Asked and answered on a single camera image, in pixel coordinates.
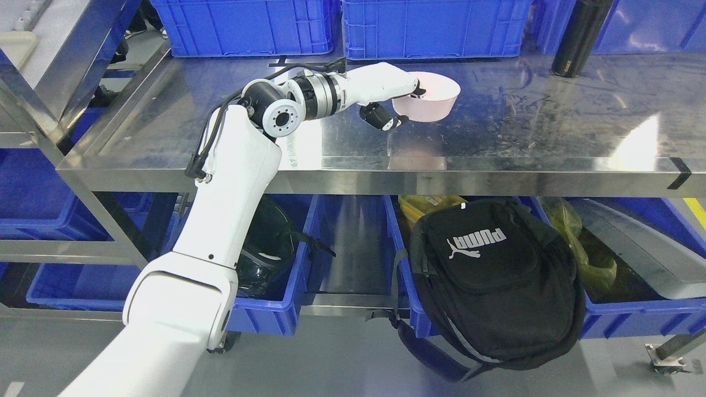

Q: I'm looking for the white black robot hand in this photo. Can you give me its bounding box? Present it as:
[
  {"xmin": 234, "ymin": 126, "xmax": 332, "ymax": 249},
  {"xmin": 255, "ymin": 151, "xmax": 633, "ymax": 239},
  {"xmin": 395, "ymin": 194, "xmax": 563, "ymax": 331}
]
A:
[{"xmin": 336, "ymin": 62, "xmax": 426, "ymax": 131}]

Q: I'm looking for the pink ikea bowl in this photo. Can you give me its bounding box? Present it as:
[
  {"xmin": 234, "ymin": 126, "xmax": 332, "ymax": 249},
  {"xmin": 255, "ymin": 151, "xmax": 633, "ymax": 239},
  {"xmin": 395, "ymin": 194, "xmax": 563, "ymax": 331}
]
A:
[{"xmin": 392, "ymin": 71, "xmax": 461, "ymax": 122}]

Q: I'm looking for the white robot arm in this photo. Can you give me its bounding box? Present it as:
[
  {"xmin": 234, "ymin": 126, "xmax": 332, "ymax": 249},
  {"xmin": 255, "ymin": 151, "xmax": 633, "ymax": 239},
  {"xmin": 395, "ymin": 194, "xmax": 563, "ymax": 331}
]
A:
[{"xmin": 61, "ymin": 72, "xmax": 354, "ymax": 396}]

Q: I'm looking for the blue crate top middle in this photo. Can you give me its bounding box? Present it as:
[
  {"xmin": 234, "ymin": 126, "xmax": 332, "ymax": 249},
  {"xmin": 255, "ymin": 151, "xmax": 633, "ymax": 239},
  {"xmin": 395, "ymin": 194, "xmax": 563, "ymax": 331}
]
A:
[{"xmin": 342, "ymin": 1, "xmax": 533, "ymax": 61}]

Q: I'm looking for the blue crate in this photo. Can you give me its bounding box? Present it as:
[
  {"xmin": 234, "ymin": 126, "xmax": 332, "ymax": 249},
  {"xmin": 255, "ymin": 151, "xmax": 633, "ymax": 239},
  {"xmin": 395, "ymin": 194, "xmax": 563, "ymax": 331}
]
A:
[
  {"xmin": 530, "ymin": 1, "xmax": 705, "ymax": 55},
  {"xmin": 152, "ymin": 1, "xmax": 341, "ymax": 58},
  {"xmin": 342, "ymin": 1, "xmax": 533, "ymax": 61}
]

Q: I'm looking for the stainless steel shelf rack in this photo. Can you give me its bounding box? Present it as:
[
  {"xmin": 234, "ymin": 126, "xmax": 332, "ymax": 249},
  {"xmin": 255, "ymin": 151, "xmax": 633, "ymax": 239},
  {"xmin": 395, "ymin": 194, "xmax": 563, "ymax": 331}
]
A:
[{"xmin": 2, "ymin": 1, "xmax": 177, "ymax": 318}]

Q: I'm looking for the yellow food container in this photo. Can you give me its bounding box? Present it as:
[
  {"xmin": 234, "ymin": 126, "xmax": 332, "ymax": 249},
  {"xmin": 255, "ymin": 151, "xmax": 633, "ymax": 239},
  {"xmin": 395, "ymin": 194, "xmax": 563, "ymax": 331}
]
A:
[{"xmin": 398, "ymin": 195, "xmax": 467, "ymax": 223}]

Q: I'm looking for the blue crate top left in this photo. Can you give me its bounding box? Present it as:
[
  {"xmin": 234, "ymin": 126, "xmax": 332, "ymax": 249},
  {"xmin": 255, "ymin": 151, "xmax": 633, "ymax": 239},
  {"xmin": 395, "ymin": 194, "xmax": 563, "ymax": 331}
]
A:
[{"xmin": 152, "ymin": 1, "xmax": 341, "ymax": 58}]

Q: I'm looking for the black thermos bottle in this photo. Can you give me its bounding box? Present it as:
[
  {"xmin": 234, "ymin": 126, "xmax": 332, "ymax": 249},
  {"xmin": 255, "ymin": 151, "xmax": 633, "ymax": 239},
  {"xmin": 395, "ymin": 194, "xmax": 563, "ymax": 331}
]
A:
[{"xmin": 550, "ymin": 1, "xmax": 613, "ymax": 78}]

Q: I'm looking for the black puma backpack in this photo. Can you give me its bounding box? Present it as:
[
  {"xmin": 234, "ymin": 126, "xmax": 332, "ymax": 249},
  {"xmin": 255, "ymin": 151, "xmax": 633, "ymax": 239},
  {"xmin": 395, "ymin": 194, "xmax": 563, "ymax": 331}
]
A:
[{"xmin": 369, "ymin": 197, "xmax": 586, "ymax": 383}]

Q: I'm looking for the yellow plastic bag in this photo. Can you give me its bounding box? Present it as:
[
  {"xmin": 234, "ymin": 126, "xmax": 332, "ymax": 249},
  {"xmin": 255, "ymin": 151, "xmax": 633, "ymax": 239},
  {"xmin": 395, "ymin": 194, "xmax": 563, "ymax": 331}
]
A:
[{"xmin": 538, "ymin": 197, "xmax": 617, "ymax": 302}]

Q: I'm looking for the blue bin with helmet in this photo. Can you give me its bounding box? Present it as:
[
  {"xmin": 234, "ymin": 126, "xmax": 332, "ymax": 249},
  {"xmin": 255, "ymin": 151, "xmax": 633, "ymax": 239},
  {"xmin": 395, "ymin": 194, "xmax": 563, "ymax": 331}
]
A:
[{"xmin": 226, "ymin": 194, "xmax": 327, "ymax": 336}]

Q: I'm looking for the blue bin behind backpack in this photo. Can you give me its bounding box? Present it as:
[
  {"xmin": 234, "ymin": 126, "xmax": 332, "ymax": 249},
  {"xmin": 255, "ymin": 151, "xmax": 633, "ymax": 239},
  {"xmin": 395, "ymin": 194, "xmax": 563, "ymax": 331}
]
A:
[{"xmin": 384, "ymin": 195, "xmax": 525, "ymax": 339}]

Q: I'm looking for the blue crate top right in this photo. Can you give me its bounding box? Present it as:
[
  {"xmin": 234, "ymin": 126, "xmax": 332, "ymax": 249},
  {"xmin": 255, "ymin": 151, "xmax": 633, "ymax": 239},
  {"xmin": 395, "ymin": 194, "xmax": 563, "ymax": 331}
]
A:
[{"xmin": 530, "ymin": 1, "xmax": 705, "ymax": 55}]

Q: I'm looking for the blue bin lower right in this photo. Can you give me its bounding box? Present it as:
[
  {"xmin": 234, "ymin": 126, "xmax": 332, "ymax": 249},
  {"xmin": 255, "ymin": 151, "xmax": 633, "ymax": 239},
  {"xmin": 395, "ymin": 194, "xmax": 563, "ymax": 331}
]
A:
[{"xmin": 521, "ymin": 196, "xmax": 706, "ymax": 340}]

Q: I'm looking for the blue bin lower left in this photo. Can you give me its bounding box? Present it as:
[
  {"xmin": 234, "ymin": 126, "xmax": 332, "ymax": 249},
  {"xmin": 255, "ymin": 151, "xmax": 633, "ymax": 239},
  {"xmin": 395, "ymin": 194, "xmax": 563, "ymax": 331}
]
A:
[{"xmin": 26, "ymin": 221, "xmax": 166, "ymax": 312}]

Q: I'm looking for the cream bear tray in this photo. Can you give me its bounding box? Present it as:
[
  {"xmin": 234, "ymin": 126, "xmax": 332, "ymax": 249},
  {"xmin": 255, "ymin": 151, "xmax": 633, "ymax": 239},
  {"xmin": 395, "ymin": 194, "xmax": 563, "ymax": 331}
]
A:
[{"xmin": 1, "ymin": 31, "xmax": 39, "ymax": 70}]

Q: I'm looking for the blue bin far left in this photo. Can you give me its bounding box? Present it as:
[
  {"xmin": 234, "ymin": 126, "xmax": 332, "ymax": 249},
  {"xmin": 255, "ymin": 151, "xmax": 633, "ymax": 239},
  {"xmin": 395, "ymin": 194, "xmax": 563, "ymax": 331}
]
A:
[{"xmin": 0, "ymin": 108, "xmax": 155, "ymax": 242}]

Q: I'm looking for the grey plastic cover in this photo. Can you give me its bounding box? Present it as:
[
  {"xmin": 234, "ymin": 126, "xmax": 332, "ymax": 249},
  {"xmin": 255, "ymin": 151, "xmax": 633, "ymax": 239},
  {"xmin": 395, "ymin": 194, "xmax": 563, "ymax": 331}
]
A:
[{"xmin": 569, "ymin": 198, "xmax": 705, "ymax": 300}]

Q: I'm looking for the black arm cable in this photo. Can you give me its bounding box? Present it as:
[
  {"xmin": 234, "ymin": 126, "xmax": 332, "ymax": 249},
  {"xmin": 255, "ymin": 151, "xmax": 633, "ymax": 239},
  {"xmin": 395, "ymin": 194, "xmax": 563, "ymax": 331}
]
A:
[{"xmin": 185, "ymin": 57, "xmax": 347, "ymax": 181}]

